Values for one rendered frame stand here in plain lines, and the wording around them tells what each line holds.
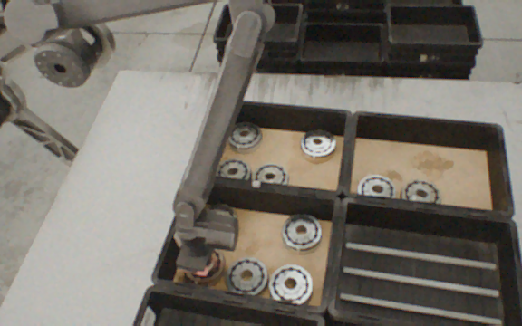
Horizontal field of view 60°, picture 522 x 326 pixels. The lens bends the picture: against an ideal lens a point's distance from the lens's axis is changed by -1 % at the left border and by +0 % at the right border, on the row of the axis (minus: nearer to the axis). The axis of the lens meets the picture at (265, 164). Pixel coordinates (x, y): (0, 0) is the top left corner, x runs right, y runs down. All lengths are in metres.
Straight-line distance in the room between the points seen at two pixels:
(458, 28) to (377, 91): 0.83
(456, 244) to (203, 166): 0.68
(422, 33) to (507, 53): 0.93
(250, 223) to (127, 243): 0.41
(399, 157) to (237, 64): 0.71
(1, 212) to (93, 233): 1.27
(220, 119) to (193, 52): 2.34
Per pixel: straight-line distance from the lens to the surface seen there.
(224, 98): 0.80
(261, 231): 1.20
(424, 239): 1.22
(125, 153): 1.64
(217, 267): 1.14
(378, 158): 1.34
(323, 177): 1.29
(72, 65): 1.30
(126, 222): 1.47
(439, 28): 2.44
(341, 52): 2.41
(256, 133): 1.37
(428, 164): 1.36
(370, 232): 1.20
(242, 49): 0.74
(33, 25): 0.89
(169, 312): 1.15
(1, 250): 2.57
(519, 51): 3.25
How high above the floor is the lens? 1.87
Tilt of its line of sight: 52 degrees down
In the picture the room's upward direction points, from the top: 7 degrees counter-clockwise
